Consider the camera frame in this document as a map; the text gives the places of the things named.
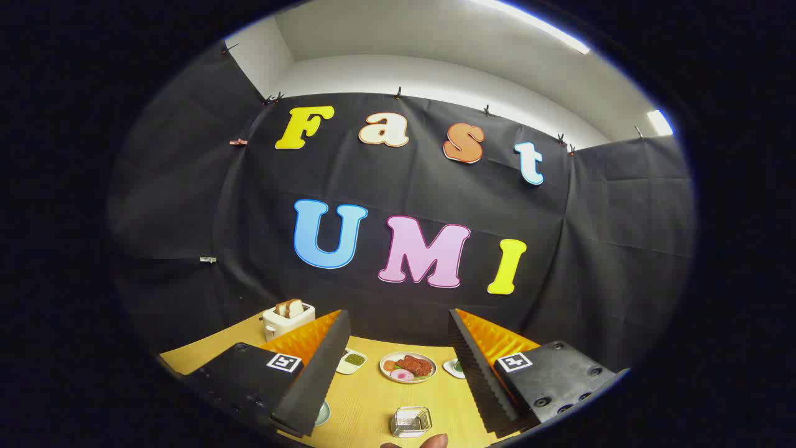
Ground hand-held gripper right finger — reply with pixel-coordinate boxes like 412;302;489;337
448;308;630;436

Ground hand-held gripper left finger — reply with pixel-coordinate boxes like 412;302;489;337
176;309;351;437

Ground white divided dish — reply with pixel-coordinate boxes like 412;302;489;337
336;348;368;375

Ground white toaster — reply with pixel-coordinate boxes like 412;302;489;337
261;301;317;343

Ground brown meat pieces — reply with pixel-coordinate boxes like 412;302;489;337
398;355;433;376

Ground round white food plate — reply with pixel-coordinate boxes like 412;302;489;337
379;352;438;385

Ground metal wire basket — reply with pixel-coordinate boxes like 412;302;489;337
390;406;433;438

